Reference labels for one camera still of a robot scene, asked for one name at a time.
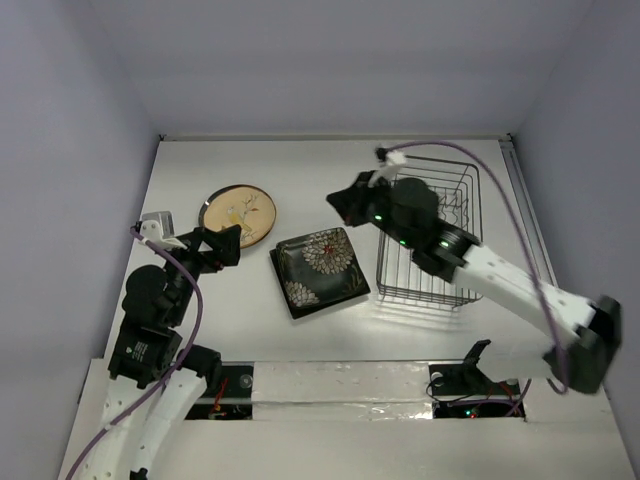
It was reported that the metal wire dish rack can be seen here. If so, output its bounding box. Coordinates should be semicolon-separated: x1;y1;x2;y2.
376;155;483;309

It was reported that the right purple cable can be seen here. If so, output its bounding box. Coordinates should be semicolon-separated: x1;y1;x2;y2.
382;141;571;419

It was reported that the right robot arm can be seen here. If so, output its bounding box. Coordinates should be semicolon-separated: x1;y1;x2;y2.
326;171;622;395

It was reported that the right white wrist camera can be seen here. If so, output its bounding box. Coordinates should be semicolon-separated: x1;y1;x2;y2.
368;147;407;188

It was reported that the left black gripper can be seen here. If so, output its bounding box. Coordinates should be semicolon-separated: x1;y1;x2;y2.
158;222;241;323

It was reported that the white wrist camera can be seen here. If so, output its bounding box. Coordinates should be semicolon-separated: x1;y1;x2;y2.
368;147;407;188
131;211;187;250

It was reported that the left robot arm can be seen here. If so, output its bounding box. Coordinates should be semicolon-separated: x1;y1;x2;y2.
66;216;241;479

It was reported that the square black floral plate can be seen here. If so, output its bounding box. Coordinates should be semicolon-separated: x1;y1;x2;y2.
274;226;359;296
277;239;366;309

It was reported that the round tan bird plate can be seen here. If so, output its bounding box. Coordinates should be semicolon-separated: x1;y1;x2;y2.
198;184;277;249

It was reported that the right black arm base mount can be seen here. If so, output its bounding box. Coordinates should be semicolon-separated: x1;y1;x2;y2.
425;339;526;420

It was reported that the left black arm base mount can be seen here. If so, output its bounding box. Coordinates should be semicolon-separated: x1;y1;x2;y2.
186;363;254;421

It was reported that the square green glazed plate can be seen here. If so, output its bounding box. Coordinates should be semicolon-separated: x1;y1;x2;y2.
269;249;371;320

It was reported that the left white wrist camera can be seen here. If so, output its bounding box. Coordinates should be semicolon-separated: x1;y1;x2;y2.
131;211;187;250

